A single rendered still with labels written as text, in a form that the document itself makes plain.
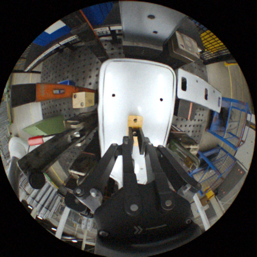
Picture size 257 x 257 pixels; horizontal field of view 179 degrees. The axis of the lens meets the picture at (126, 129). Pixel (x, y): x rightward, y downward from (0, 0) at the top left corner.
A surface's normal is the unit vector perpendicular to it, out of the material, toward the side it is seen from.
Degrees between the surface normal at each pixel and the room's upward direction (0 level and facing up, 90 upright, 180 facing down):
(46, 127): 90
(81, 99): 0
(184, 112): 0
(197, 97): 0
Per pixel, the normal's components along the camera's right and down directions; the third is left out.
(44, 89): 1.00, 0.07
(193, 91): -0.01, 0.36
